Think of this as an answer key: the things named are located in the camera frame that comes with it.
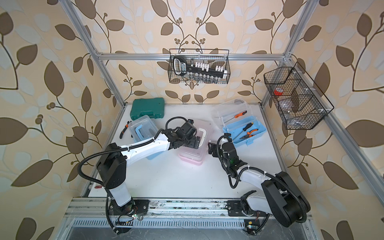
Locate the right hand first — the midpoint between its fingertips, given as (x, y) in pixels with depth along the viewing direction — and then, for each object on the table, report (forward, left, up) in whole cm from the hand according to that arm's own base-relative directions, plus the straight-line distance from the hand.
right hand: (214, 144), depth 89 cm
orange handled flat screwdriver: (+21, -18, +2) cm, 28 cm away
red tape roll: (+17, -35, +26) cm, 47 cm away
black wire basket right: (+6, -42, +27) cm, 50 cm away
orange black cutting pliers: (+18, +62, -6) cm, 65 cm away
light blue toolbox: (+20, -18, 0) cm, 27 cm away
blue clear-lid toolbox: (+11, +44, +4) cm, 45 cm away
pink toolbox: (-9, +12, +4) cm, 16 cm away
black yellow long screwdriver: (+15, -23, -7) cm, 29 cm away
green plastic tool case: (+38, +44, -4) cm, 58 cm away
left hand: (+1, +13, +5) cm, 14 cm away
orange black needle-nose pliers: (+11, -26, -7) cm, 29 cm away
